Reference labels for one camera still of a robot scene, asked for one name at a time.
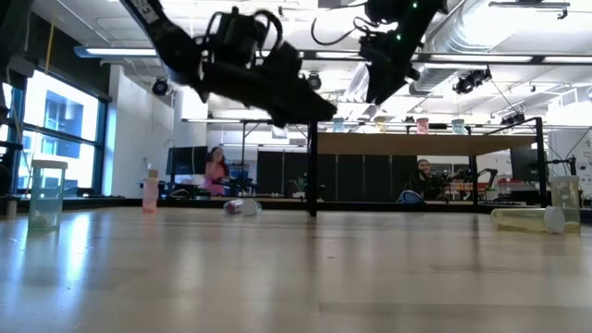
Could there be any blue round object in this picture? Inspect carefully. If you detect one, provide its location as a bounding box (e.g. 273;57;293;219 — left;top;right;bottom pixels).
397;189;426;205

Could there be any person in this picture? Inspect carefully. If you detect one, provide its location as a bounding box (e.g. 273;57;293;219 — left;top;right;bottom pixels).
203;146;231;198
406;158;445;201

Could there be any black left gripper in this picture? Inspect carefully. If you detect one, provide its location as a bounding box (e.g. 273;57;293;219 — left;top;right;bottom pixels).
196;11;338;129

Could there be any large bright window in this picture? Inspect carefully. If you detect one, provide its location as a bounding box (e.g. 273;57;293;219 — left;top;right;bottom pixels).
18;68;107;191

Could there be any wooden shelf with black frame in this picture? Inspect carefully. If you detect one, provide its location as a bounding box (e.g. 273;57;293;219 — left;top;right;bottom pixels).
305;116;547;218

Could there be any black partition panel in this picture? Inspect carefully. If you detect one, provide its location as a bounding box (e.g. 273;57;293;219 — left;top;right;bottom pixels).
256;150;420;203

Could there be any long ceiling light strip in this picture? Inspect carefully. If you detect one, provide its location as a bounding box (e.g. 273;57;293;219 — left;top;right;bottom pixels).
73;44;592;65

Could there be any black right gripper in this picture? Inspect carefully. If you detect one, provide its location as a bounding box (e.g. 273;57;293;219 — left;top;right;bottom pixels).
359;22;426;105

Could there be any silver ventilation duct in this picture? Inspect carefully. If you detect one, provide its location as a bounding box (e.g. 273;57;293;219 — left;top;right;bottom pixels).
409;0;514;93

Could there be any black track light cluster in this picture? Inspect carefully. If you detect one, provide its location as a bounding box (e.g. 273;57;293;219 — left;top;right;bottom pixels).
451;67;494;96

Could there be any black monitor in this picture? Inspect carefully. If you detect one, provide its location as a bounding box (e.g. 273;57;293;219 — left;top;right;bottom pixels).
165;145;209;177
510;147;542;183

